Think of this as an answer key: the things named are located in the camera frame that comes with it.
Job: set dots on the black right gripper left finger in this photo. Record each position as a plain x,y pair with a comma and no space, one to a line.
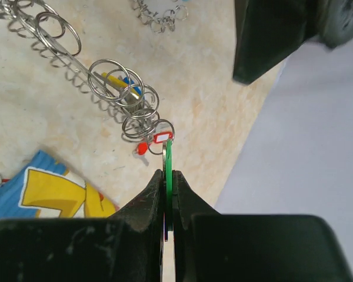
126,246

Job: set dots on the red key tag white label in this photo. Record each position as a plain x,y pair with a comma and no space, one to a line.
162,137

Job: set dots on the red key tag plain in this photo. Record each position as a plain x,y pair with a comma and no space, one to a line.
142,148

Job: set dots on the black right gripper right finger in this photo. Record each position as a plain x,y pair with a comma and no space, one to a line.
210,246

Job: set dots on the green key tag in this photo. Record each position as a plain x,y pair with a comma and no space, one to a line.
167,168

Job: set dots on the yellow key tag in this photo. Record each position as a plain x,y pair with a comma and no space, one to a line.
113,81

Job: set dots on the blue handled key ring disc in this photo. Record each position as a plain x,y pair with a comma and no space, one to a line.
160,19

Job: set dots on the blue key tag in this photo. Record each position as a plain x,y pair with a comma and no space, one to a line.
131,93

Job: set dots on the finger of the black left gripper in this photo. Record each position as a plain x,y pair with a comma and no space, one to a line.
269,31

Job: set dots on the yellow blue cartoon cloth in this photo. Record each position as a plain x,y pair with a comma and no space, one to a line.
46,188

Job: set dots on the steel key ring disc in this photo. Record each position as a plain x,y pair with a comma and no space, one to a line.
56,40

